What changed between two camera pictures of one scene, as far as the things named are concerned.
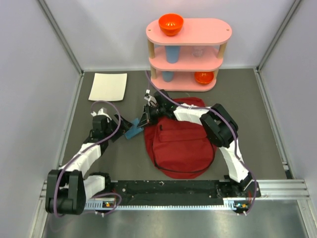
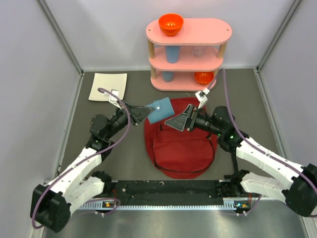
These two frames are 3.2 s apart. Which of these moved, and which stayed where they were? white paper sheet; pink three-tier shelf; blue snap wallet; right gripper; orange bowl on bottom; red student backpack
Moved: right gripper; blue snap wallet
Stayed: pink three-tier shelf; red student backpack; orange bowl on bottom; white paper sheet
